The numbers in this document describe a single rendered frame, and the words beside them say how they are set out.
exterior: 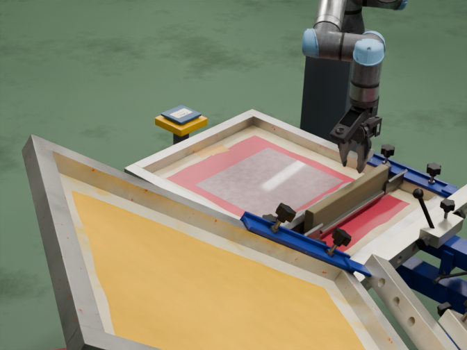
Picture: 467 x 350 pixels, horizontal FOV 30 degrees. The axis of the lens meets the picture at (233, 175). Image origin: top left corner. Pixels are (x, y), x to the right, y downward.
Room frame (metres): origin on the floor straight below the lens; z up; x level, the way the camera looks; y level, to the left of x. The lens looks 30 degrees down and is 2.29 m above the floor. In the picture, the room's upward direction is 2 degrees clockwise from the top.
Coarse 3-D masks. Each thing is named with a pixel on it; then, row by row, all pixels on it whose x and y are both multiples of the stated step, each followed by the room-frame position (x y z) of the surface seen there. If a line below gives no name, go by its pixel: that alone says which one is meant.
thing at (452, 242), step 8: (448, 240) 1.86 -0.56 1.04; (456, 240) 1.86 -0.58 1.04; (464, 240) 1.87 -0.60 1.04; (432, 248) 1.86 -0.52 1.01; (440, 248) 1.85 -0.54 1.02; (448, 248) 1.84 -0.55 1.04; (456, 248) 1.83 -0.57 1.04; (464, 248) 1.83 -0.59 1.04; (440, 256) 1.85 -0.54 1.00; (456, 256) 1.82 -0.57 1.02; (464, 256) 1.81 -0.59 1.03; (456, 264) 1.82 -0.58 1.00; (464, 264) 1.80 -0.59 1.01
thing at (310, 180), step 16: (240, 144) 2.50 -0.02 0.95; (256, 144) 2.50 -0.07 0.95; (272, 144) 2.51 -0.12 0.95; (224, 160) 2.39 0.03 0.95; (240, 160) 2.39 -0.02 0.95; (256, 160) 2.40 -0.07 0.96; (272, 160) 2.40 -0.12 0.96; (288, 160) 2.41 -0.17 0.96; (304, 160) 2.41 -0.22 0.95; (272, 176) 2.30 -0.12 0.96; (288, 176) 2.30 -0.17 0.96; (304, 176) 2.31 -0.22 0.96; (320, 176) 2.31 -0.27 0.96; (336, 176) 2.32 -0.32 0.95; (304, 192) 2.21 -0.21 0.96; (320, 192) 2.22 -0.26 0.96; (368, 208) 2.14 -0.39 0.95; (384, 208) 2.14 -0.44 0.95; (400, 208) 2.15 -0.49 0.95; (368, 224) 2.05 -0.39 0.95
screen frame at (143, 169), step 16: (256, 112) 2.67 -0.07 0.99; (224, 128) 2.54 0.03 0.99; (240, 128) 2.60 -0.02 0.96; (272, 128) 2.59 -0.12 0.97; (288, 128) 2.56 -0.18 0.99; (176, 144) 2.42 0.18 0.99; (192, 144) 2.43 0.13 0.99; (208, 144) 2.48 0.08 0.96; (304, 144) 2.50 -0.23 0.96; (320, 144) 2.46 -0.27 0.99; (336, 144) 2.46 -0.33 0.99; (144, 160) 2.31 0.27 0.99; (160, 160) 2.32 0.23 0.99; (176, 160) 2.37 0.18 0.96; (336, 160) 2.41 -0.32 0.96; (352, 160) 2.38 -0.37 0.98; (144, 176) 2.21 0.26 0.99; (176, 192) 2.13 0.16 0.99; (432, 192) 2.19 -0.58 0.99; (432, 208) 2.10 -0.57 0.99; (400, 224) 2.01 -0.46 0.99; (384, 240) 1.93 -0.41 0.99; (352, 256) 1.85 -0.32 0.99
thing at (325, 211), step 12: (384, 168) 2.19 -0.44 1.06; (360, 180) 2.12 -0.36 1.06; (372, 180) 2.14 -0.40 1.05; (384, 180) 2.19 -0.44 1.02; (336, 192) 2.05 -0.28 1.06; (348, 192) 2.06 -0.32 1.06; (360, 192) 2.10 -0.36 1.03; (372, 192) 2.15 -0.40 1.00; (324, 204) 1.98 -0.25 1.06; (336, 204) 2.01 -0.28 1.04; (348, 204) 2.06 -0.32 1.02; (312, 216) 1.94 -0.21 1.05; (324, 216) 1.97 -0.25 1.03; (336, 216) 2.02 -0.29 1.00
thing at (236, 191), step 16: (208, 160) 2.39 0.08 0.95; (176, 176) 2.28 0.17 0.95; (192, 176) 2.28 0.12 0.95; (208, 176) 2.29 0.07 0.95; (224, 176) 2.29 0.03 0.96; (240, 176) 2.29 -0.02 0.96; (256, 176) 2.30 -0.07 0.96; (208, 192) 2.19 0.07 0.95; (224, 192) 2.20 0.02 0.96; (240, 192) 2.20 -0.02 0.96; (256, 192) 2.20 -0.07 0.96; (272, 192) 2.21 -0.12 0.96; (288, 192) 2.21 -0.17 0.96; (224, 208) 2.11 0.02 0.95; (240, 208) 2.11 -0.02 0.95; (256, 208) 2.11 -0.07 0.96; (272, 208) 2.12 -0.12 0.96; (304, 208) 2.13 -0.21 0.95; (352, 224) 2.05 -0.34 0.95; (352, 240) 1.97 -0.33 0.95
